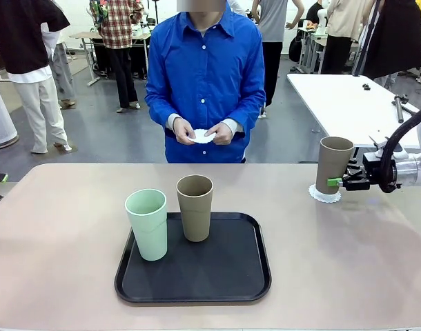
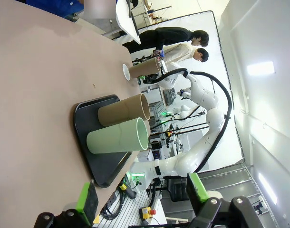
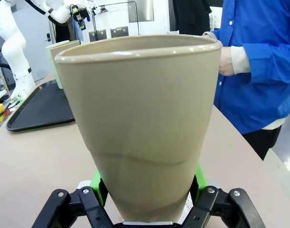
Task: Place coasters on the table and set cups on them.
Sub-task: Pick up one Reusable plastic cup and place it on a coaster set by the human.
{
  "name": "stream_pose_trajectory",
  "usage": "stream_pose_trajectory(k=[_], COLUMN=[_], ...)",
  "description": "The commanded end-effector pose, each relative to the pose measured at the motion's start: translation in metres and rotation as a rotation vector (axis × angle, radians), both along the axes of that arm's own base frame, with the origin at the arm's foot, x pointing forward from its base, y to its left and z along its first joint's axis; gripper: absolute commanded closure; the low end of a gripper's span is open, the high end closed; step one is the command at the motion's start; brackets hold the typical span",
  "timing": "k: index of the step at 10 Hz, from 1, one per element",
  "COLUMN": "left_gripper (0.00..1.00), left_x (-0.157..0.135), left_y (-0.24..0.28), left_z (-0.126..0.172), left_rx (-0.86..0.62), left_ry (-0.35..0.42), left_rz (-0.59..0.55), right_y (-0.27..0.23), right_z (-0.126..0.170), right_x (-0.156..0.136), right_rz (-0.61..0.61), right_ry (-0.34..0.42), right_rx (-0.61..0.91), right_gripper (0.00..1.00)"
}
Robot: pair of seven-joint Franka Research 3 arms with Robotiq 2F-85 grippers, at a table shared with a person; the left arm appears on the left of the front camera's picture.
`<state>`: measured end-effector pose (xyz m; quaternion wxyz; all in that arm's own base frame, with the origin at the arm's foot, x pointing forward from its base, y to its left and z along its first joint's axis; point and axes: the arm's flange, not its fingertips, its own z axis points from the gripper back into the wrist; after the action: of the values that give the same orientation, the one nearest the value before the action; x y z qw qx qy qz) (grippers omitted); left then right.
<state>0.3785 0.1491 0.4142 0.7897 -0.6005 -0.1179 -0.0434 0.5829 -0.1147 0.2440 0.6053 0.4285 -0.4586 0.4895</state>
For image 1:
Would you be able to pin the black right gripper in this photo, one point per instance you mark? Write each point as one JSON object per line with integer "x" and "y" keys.
{"x": 371, "y": 169}

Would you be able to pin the brown tall cup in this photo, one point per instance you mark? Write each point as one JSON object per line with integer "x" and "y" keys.
{"x": 195, "y": 213}
{"x": 329, "y": 162}

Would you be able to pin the white scalloped paper coaster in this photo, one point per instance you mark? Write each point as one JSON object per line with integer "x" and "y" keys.
{"x": 326, "y": 199}
{"x": 201, "y": 136}

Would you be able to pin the pale green tall cup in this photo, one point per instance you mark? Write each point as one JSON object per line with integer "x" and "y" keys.
{"x": 148, "y": 231}

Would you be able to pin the person's left forearm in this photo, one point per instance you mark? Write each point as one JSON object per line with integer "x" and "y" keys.
{"x": 248, "y": 113}

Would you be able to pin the person's right forearm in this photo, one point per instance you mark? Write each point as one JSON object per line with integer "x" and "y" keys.
{"x": 158, "y": 110}

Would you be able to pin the person's left hand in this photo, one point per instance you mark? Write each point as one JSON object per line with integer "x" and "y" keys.
{"x": 224, "y": 134}

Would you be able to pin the person's right hand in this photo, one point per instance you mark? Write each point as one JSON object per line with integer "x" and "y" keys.
{"x": 183, "y": 129}

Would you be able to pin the white table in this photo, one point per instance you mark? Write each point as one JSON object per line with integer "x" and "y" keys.
{"x": 334, "y": 100}

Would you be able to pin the black metal rod tool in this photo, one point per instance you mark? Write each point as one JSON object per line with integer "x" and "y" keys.
{"x": 399, "y": 110}

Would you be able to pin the small black object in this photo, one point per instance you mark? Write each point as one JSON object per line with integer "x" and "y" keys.
{"x": 366, "y": 87}

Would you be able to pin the black bag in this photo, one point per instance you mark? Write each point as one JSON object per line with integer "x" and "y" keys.
{"x": 295, "y": 48}

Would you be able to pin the grey workshop desk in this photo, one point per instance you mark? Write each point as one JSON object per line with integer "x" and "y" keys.
{"x": 84, "y": 35}
{"x": 315, "y": 39}

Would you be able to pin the grey slanted pole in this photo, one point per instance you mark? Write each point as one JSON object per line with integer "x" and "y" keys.
{"x": 365, "y": 38}

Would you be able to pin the person in dark coat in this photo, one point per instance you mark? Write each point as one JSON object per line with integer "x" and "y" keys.
{"x": 393, "y": 38}

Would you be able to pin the person in beige shirt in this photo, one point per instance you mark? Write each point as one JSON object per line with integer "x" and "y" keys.
{"x": 341, "y": 17}

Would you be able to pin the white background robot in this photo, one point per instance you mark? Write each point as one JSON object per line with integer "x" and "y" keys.
{"x": 321, "y": 17}

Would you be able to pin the black plastic tray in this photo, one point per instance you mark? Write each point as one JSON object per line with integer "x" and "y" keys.
{"x": 214, "y": 272}

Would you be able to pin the person in black t-shirt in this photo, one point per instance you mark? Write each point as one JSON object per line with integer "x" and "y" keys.
{"x": 314, "y": 12}

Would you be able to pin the person in grey shirt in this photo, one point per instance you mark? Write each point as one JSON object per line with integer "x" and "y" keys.
{"x": 272, "y": 20}

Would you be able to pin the person in blue shirt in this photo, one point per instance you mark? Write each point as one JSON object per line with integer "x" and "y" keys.
{"x": 203, "y": 69}

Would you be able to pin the person in plaid shirt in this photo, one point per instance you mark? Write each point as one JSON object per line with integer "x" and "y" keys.
{"x": 117, "y": 27}

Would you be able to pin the person in grey trousers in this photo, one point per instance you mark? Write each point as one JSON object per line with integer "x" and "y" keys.
{"x": 63, "y": 69}

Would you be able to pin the white cylindrical air purifier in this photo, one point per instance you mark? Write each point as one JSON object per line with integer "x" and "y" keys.
{"x": 0, "y": 117}

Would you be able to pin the person black top white trousers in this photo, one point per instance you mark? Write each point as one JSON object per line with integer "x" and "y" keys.
{"x": 24, "y": 34}

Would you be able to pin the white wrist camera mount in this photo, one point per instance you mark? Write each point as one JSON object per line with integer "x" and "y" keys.
{"x": 379, "y": 151}

